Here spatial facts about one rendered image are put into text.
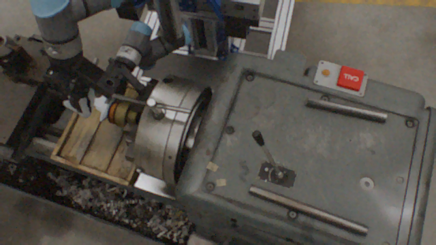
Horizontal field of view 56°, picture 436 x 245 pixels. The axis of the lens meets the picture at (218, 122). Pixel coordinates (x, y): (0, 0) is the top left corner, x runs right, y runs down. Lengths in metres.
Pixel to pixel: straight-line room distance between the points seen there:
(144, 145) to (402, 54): 2.03
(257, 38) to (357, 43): 0.68
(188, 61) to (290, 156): 1.44
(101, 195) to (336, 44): 1.72
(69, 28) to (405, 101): 0.83
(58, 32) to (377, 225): 0.81
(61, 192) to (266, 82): 1.10
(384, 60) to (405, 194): 1.76
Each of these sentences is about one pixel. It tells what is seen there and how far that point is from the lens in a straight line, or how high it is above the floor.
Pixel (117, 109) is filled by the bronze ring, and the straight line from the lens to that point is 1.27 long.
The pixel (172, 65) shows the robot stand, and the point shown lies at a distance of 2.38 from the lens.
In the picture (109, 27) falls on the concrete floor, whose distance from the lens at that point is 2.88.
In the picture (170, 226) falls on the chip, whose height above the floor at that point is 0.56.
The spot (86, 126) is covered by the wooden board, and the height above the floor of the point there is 0.89.
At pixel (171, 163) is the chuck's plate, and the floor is 1.17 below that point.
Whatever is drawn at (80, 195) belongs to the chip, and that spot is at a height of 0.57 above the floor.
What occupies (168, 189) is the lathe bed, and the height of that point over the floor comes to 0.86.
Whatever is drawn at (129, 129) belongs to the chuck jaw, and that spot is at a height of 1.11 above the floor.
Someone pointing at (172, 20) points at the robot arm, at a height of 1.14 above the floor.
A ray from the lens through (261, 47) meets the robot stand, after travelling 2.41.
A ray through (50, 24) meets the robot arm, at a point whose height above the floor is 1.60.
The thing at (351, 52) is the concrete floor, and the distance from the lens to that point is 2.73.
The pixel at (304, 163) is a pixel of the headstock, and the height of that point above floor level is 1.26.
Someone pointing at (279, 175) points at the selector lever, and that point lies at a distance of 1.00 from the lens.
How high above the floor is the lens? 2.23
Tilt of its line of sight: 67 degrees down
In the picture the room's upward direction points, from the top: 6 degrees counter-clockwise
